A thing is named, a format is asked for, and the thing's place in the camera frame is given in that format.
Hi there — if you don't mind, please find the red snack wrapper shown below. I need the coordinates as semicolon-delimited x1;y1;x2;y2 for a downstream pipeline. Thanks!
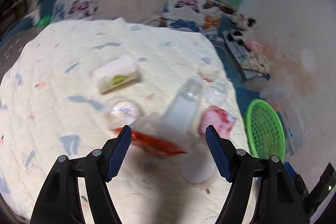
111;128;188;159

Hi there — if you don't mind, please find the clear plastic lidded cup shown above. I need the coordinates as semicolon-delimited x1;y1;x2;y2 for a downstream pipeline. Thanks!
104;97;143;130

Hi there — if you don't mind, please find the clear plastic bottle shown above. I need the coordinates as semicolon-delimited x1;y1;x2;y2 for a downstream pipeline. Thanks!
162;76;203;135

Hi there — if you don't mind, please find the white green paper cup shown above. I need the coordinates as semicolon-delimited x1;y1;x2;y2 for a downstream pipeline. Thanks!
92;55;139;93

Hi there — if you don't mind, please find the green plastic mesh basket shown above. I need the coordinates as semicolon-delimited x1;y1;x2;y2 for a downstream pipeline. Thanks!
244;99;285;160

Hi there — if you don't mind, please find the pink snack bag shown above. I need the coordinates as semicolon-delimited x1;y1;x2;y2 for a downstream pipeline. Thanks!
198;106;237;139

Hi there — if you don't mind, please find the white quilted table cover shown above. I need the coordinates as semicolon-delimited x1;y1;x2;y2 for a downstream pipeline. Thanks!
1;19;248;223

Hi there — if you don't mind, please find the round clear plastic lid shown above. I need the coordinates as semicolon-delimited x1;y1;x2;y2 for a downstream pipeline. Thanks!
203;83;227;106

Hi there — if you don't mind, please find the beige patterned cloth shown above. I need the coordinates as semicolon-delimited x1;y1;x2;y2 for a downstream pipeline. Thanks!
241;51;270;74

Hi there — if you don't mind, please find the pink plush toy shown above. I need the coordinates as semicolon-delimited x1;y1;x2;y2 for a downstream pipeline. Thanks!
245;40;263;53

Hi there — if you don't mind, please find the black white cow plush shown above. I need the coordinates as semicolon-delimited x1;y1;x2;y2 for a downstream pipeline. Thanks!
227;12;257;52

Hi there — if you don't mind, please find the small butterfly pillow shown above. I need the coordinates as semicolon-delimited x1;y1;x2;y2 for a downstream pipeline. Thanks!
51;0;98;23

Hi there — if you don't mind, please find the large butterfly pillow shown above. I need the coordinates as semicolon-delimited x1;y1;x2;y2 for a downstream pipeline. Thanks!
163;0;228;36

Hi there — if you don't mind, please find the beige cushion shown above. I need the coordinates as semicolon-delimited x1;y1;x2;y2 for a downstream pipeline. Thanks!
95;0;168;27

